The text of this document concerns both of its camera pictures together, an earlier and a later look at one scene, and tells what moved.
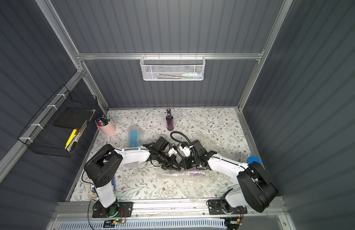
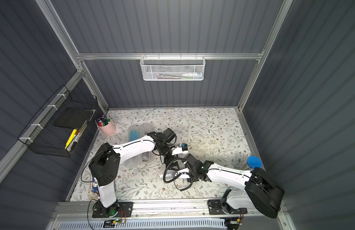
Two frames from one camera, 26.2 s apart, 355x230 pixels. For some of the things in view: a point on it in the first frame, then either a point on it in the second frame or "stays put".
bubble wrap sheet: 193,183 → 135,131
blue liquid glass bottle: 133,140 stays put
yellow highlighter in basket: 73,133 stays put
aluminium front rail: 82,210 stays put
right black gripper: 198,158 → 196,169
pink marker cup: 105,125 stays put
